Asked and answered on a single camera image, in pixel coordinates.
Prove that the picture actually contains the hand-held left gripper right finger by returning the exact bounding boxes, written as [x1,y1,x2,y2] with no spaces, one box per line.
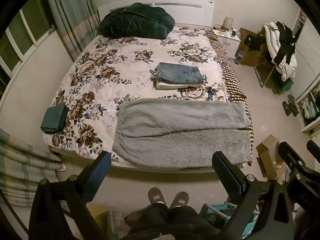
[212,151,295,240]

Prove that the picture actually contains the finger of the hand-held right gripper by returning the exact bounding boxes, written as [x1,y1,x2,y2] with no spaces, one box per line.
[307,140,320,159]
[278,142,309,181]

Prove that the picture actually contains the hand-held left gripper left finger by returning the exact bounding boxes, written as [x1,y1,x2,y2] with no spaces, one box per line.
[28,151,112,240]

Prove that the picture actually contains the grey fleece pants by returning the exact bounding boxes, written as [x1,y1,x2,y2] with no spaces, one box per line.
[112,97,253,169]

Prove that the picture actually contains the small open cardboard box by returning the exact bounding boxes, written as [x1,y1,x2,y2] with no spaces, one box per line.
[255,134,288,180]

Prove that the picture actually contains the teal and white rack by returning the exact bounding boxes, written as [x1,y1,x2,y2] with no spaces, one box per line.
[200,201,258,240]

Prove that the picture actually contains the teal slippers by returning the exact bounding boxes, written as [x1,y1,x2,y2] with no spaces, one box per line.
[303,100,317,117]

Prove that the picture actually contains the yellow box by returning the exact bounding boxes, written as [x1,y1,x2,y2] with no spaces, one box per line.
[86,205,109,240]

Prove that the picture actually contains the dark patterned slippers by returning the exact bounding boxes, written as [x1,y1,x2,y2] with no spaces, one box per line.
[282,94,300,117]

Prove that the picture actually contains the grey slipper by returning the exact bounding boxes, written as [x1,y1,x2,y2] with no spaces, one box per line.
[148,187,166,204]
[170,191,190,209]

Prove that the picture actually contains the clear plastic bag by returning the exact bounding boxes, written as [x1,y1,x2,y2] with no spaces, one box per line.
[106,207,133,240]

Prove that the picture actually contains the person's right leg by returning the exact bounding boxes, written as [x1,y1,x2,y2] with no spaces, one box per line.
[170,205,221,240]

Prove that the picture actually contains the person's leg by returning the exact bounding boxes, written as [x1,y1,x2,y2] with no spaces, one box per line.
[125,202,173,240]
[170,205,221,240]

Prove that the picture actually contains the teal bag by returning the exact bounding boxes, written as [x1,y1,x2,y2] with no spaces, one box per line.
[282,79,294,93]

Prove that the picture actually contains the folded dark teal cloth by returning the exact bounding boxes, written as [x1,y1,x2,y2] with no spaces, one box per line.
[40,102,69,134]

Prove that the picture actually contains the person's left leg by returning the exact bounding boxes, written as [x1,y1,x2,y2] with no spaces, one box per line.
[125,202,173,240]

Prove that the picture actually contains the plaid green curtain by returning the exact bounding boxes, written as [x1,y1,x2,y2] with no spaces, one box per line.
[0,127,63,208]

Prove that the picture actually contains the metal folding chair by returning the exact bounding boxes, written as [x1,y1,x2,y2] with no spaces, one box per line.
[254,57,283,93]

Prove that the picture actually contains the white wardrobe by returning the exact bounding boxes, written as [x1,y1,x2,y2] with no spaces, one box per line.
[291,7,320,133]

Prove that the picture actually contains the folded white cloth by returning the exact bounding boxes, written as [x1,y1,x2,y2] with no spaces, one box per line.
[156,79,193,90]

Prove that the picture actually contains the large cardboard box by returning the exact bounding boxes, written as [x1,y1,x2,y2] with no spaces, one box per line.
[235,27,270,67]

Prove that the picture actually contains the bed with floral cover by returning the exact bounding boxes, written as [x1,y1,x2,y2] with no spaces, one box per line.
[41,25,254,170]

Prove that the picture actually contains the folded blue jeans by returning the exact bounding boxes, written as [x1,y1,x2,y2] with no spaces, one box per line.
[156,62,207,85]

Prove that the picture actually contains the black clothes pile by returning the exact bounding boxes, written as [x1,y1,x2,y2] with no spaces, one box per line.
[274,22,297,65]

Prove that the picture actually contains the black garment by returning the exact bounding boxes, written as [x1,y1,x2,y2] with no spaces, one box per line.
[244,34,263,52]

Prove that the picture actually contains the chair with clothes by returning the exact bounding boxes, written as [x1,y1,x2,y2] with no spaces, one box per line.
[261,22,298,82]

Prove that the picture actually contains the white nightstand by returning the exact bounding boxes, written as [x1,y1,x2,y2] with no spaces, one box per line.
[211,26,242,58]

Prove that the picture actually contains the dark green quilt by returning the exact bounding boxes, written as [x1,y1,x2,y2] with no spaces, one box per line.
[97,2,175,40]

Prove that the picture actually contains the green striped curtain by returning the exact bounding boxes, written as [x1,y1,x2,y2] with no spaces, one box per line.
[44,0,101,62]

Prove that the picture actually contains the white framed window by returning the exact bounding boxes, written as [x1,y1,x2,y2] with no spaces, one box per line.
[0,0,57,90]

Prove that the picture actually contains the white bed headboard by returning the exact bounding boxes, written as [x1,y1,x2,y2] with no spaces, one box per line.
[97,0,215,29]

